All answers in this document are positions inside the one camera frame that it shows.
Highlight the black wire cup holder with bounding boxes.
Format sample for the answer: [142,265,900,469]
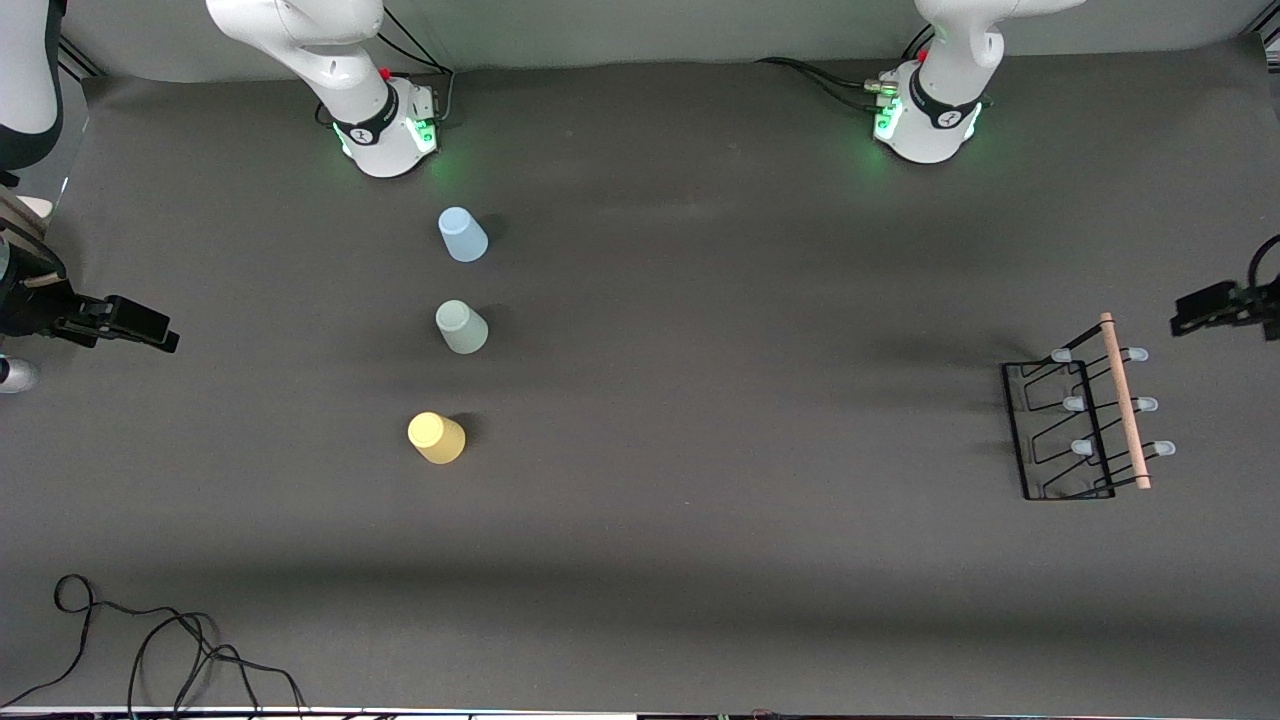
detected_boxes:
[1001,312,1178,501]

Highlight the yellow plastic cup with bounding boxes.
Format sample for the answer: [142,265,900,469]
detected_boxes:
[407,411,467,466]

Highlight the pale green plastic cup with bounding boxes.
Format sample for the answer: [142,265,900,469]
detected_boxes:
[435,299,490,355]

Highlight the light blue plastic cup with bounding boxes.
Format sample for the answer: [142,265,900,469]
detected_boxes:
[438,207,490,264]

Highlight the dark grey table cloth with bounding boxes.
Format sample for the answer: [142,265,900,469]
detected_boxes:
[0,38,1280,714]

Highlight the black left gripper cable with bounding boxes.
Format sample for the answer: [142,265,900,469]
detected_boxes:
[1247,234,1280,293]

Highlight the loose thin black cable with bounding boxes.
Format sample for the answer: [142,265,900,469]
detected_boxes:
[0,574,309,714]

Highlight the black left arm base cables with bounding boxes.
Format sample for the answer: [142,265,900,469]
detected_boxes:
[754,25,939,113]

